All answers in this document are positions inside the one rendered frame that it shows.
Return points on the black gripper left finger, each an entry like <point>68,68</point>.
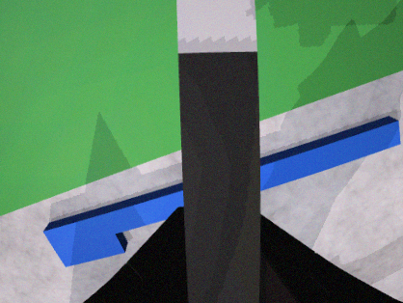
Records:
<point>157,273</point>

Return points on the green flat mat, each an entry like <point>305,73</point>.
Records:
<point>89,88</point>

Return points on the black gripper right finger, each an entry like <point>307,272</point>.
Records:
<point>289,272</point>

